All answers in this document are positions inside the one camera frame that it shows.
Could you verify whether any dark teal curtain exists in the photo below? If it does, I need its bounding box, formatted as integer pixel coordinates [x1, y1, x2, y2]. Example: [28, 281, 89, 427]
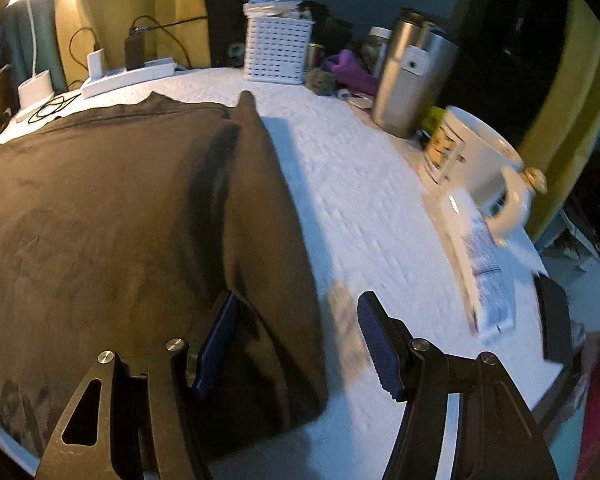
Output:
[5, 5, 63, 86]

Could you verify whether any black charger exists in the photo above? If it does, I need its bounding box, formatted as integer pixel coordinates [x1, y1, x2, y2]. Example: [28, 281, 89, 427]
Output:
[124, 34, 146, 71]

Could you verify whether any white perforated basket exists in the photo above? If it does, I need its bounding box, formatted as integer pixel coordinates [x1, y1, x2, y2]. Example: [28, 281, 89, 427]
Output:
[243, 2, 315, 83]

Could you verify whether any purple cloth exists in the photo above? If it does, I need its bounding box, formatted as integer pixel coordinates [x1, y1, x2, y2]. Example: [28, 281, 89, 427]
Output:
[322, 49, 381, 95]

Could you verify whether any thin black charging cable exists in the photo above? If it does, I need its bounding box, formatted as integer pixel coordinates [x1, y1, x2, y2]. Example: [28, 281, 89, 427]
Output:
[27, 26, 101, 123]

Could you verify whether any clear jar with lid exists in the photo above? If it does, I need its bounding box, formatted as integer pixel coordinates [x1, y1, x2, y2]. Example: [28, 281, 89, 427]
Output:
[362, 26, 393, 76]

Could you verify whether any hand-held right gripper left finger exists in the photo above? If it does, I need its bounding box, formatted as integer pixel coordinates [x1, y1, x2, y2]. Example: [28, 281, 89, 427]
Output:
[34, 290, 240, 480]

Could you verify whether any white printed mug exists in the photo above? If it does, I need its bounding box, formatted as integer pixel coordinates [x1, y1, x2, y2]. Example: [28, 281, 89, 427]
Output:
[422, 105, 548, 248]

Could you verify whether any white textured cover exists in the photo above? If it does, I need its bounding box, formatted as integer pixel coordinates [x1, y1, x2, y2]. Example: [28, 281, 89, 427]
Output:
[0, 65, 566, 480]

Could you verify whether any white printed packet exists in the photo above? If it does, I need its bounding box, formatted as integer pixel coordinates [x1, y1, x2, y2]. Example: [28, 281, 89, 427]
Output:
[422, 187, 516, 345]

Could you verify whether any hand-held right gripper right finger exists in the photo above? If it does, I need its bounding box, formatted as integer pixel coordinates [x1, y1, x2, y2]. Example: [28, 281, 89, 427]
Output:
[357, 291, 561, 480]

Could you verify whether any white power strip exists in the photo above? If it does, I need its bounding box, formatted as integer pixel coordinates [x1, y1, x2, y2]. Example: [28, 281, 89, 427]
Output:
[81, 59, 177, 100]

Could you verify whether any black box appliance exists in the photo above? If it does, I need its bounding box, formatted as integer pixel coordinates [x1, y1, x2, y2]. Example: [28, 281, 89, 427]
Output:
[562, 135, 600, 263]

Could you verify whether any yellow green container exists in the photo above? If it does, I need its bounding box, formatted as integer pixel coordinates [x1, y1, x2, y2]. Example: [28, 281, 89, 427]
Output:
[422, 106, 448, 138]

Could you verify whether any black flat box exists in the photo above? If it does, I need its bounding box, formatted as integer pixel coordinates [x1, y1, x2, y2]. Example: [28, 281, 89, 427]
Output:
[534, 272, 576, 363]

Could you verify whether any stainless steel tumbler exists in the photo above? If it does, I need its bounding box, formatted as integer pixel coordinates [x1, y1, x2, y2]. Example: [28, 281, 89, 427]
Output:
[371, 10, 461, 138]

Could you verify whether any grey fuzzy ball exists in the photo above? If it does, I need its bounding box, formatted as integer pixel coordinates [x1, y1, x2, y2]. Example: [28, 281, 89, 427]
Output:
[305, 69, 338, 93]

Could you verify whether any dark olive t-shirt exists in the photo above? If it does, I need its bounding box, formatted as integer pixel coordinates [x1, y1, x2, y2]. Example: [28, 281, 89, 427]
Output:
[0, 91, 329, 461]

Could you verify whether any white charger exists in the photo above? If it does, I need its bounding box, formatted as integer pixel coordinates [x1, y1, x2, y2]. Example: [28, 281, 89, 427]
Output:
[87, 49, 107, 81]

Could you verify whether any thin black charger cable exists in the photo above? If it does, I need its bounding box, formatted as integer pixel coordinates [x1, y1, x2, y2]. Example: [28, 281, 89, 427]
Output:
[132, 15, 211, 68]

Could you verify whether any white desk lamp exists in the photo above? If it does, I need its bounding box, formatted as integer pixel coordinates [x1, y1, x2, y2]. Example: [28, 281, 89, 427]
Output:
[5, 0, 68, 122]

